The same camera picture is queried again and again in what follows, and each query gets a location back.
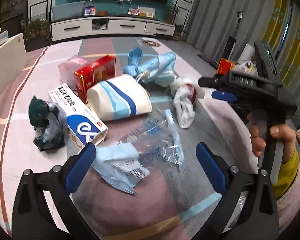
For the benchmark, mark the pink plastic bag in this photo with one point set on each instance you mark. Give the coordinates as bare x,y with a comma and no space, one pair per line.
67,69

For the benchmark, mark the red cigarette carton box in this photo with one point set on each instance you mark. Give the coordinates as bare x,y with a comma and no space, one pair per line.
90,74

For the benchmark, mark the white blue toothpaste box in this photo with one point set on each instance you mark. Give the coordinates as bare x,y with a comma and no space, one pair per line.
83,125

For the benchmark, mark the black camera box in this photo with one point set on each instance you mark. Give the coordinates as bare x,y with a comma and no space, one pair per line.
265,62

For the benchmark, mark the potted green plant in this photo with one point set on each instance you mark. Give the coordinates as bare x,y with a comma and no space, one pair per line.
37,28

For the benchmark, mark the light blue mailer bag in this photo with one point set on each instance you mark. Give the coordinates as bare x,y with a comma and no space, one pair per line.
118,164

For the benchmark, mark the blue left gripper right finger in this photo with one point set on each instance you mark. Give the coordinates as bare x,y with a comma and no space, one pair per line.
212,166

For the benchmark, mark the clear zip plastic bag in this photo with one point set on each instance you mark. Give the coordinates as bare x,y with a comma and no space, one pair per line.
157,141

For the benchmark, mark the person right hand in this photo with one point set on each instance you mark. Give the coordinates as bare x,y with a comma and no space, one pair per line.
281,132

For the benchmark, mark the red paper shopping bag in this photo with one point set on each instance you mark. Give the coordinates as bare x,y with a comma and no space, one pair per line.
225,66

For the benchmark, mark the white TV cabinet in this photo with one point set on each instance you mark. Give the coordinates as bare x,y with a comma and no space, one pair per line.
109,26

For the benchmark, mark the white plastic bag of clutter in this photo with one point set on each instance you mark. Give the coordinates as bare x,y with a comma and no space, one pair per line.
246,67

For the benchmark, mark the grey yellow curtain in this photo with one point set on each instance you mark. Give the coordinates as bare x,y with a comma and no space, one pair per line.
276,22

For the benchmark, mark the light blue fabric bag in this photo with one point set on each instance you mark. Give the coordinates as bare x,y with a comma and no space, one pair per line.
159,70

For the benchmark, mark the upright vacuum cleaner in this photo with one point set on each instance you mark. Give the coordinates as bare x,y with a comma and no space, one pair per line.
229,47

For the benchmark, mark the dark green wrapper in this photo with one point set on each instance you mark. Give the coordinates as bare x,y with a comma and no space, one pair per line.
49,123

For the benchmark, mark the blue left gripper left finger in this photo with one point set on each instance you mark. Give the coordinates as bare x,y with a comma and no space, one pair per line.
77,166

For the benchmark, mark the white storage box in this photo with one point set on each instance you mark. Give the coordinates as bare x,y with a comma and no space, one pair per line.
13,59

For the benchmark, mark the yellow sleeve forearm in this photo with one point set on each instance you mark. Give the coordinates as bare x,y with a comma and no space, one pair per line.
287,174

